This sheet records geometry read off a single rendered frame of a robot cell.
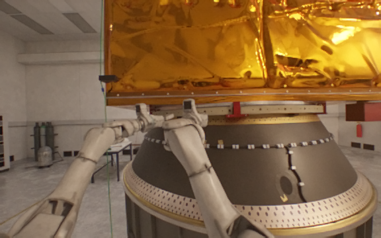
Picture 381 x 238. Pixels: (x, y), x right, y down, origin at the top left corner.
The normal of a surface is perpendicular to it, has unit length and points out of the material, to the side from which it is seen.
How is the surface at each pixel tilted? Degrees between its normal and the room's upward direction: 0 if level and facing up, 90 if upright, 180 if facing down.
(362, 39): 88
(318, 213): 43
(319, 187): 62
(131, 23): 73
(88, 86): 90
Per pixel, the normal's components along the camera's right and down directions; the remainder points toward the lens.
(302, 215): 0.03, -0.73
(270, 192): -0.05, -0.46
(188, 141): 0.44, -0.40
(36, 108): 0.06, 0.00
